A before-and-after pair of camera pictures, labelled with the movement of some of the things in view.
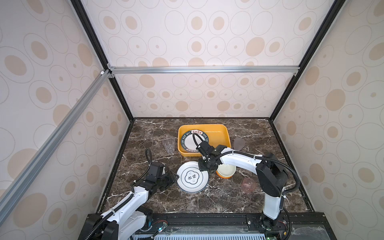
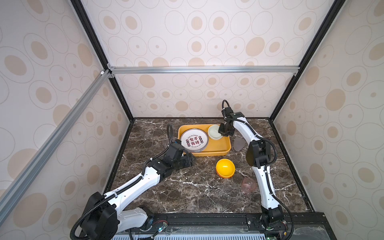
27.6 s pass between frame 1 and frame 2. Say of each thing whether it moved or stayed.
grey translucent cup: stayed
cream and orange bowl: moved
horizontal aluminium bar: stayed
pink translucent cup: stayed
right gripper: moved
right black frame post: stayed
